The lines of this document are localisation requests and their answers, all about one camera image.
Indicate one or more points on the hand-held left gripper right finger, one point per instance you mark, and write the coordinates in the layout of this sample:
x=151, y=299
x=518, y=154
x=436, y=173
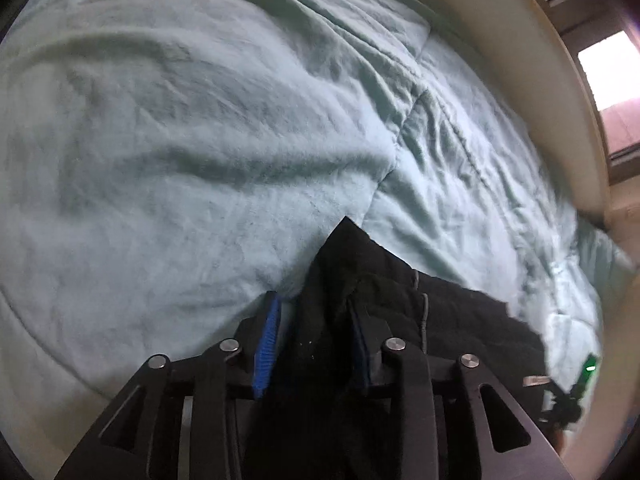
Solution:
x=361, y=360

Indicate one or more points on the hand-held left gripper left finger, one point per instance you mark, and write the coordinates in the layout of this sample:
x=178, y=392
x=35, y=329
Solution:
x=267, y=340

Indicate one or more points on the black hooded jacket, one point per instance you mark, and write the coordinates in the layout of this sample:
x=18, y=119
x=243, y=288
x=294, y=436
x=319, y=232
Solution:
x=450, y=320

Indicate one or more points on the light blue comforter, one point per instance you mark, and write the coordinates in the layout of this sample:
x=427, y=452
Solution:
x=200, y=160

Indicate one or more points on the dark framed window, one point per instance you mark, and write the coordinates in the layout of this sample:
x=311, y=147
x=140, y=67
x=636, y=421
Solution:
x=610, y=75

